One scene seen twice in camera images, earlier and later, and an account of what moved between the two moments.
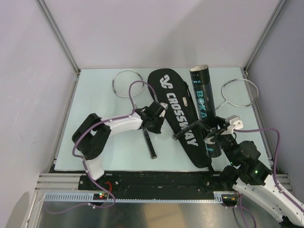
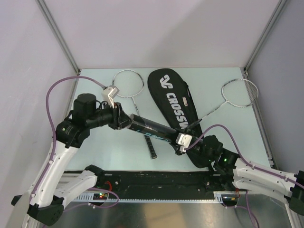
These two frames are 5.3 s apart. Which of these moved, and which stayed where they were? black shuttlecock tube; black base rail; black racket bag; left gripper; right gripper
Moved: black shuttlecock tube; right gripper; left gripper
Stayed: black racket bag; black base rail
